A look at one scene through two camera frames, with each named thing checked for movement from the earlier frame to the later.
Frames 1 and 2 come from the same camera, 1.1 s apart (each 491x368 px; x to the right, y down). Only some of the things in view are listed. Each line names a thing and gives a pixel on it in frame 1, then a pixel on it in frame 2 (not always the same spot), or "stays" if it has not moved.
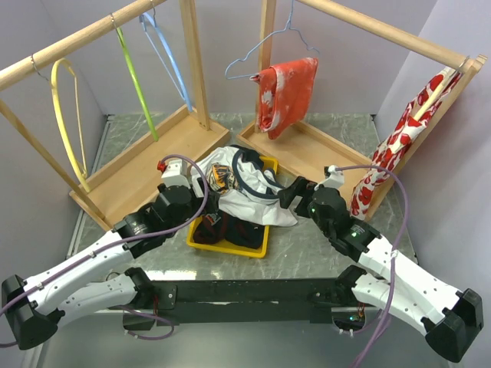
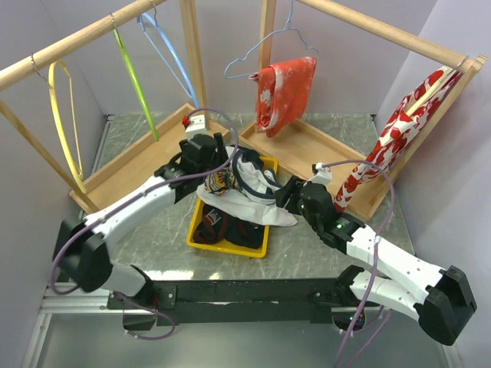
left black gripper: x=212 y=198 to x=220 y=156
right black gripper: x=301 y=187 stays
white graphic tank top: x=244 y=192 stays
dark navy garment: x=217 y=227 stays
